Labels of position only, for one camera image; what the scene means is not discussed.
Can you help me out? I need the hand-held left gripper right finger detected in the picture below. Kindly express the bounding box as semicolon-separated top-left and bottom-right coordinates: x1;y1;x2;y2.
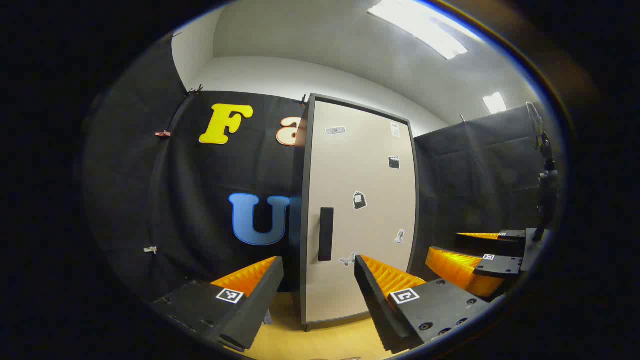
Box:
354;254;493;355

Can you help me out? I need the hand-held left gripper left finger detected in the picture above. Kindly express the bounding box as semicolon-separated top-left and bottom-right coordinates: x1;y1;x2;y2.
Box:
150;256;285;353

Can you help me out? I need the beige cabinet door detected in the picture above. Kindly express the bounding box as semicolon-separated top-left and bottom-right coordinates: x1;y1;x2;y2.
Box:
305;100;418;325

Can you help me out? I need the black door handle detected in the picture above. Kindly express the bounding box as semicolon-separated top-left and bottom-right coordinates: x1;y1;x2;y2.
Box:
318;207;335;262

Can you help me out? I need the grey cabinet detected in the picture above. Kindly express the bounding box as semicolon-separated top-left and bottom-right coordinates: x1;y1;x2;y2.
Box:
299;93;420;332

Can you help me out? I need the small ceiling light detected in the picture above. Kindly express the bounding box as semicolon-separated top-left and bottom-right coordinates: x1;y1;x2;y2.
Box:
482;92;508;115

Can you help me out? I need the black backdrop cloth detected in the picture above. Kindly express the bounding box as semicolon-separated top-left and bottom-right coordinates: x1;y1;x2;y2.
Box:
85;30;556;306

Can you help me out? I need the long ceiling light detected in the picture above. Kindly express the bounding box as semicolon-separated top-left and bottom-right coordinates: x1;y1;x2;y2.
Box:
367;0;468;61

